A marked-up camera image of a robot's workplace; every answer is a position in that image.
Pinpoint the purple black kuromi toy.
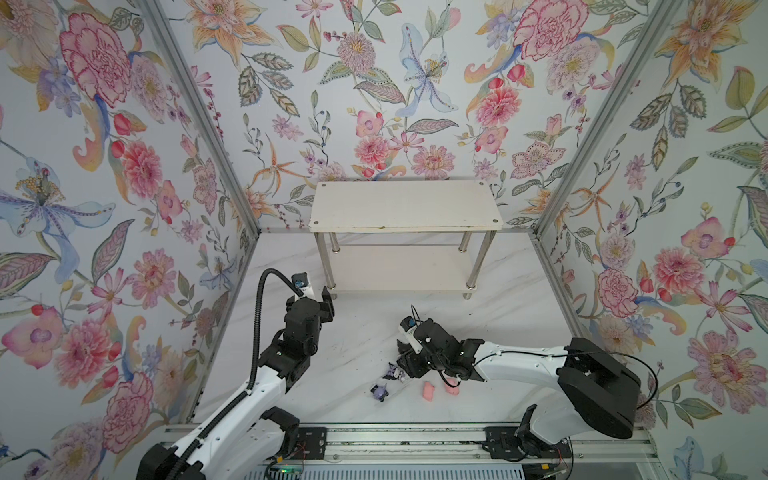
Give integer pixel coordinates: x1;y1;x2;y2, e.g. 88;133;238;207
382;363;406;382

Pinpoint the small purple kuromi toy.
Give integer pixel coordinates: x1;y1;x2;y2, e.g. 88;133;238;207
370;384;389;402

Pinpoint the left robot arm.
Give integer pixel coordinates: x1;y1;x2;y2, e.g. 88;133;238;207
136;286;335;479

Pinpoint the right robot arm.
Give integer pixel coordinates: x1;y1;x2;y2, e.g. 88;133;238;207
397;317;641;461

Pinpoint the white two-tier shelf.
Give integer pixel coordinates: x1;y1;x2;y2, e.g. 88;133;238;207
309;180;503;299

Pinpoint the pink pig toy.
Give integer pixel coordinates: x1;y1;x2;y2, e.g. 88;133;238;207
444;383;460;396
422;381;435;402

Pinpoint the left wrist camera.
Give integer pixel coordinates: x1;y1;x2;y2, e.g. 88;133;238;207
291;272;316;299

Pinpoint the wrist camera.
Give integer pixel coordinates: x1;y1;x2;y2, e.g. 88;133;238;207
399;316;422;354
291;272;316;299

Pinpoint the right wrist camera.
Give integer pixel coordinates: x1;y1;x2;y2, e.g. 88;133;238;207
399;316;422;354

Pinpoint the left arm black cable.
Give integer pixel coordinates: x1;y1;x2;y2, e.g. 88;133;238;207
161;267;304;480

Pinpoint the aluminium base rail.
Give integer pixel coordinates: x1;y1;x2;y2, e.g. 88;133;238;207
146;421;661;466

